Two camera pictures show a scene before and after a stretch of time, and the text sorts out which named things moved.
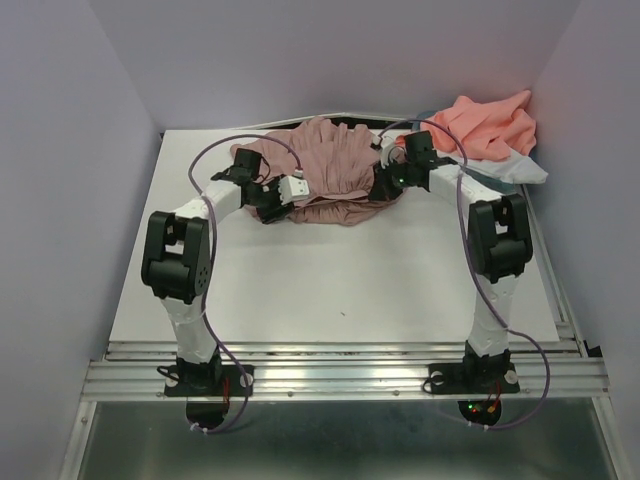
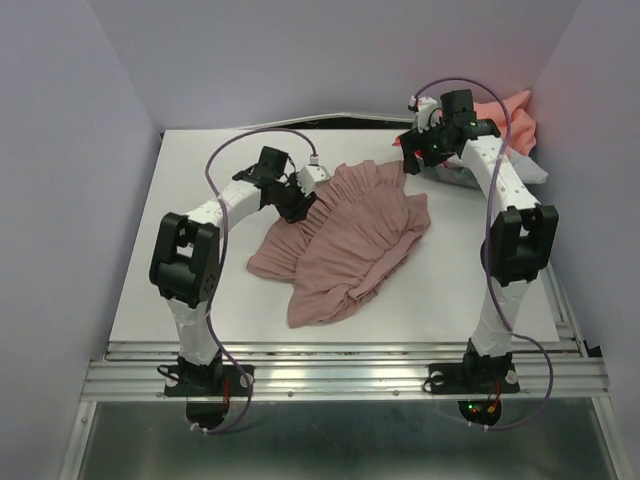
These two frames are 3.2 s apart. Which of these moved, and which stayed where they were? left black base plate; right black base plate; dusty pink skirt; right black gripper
Moved: right black gripper; dusty pink skirt
Stayed: right black base plate; left black base plate
